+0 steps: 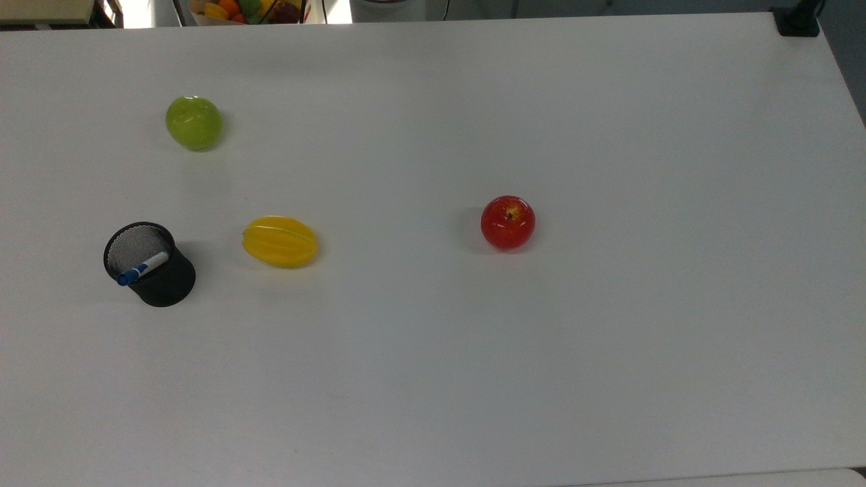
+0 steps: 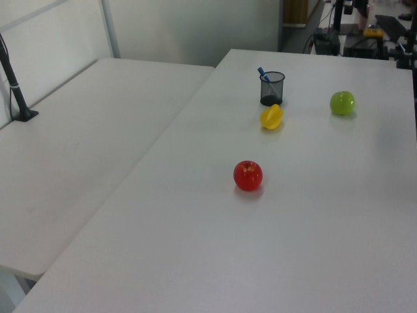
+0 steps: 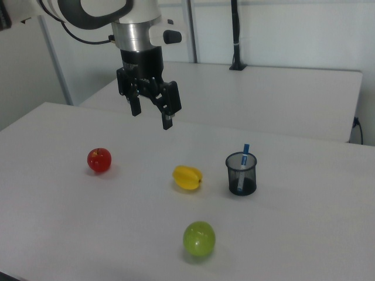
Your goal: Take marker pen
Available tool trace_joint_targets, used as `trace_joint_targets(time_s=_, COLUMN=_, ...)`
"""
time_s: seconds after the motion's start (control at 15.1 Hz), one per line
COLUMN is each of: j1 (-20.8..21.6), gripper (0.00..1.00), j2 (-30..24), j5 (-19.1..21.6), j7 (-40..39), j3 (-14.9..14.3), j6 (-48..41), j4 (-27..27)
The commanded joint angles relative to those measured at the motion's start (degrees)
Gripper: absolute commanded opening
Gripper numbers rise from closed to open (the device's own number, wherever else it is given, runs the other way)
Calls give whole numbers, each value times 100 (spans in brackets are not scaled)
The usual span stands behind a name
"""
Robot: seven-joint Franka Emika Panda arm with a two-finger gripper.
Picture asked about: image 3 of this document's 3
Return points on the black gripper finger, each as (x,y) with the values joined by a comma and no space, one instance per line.
(133,99)
(170,99)

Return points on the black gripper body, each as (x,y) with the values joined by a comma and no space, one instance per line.
(142,64)

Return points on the blue white marker pen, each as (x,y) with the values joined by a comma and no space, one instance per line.
(243,158)

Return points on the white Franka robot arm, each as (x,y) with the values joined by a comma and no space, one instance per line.
(96,11)

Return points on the black mesh pen cup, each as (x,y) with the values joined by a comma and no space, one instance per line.
(246,183)

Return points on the red toy apple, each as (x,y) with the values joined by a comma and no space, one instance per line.
(99,160)

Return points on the yellow toy starfruit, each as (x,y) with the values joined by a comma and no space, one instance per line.
(187,177)

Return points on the black pole with base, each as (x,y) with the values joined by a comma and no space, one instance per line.
(235,35)

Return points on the green toy apple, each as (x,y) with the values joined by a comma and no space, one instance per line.
(199,238)

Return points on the grey partition frame post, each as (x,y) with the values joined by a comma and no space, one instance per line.
(192,32)
(55,64)

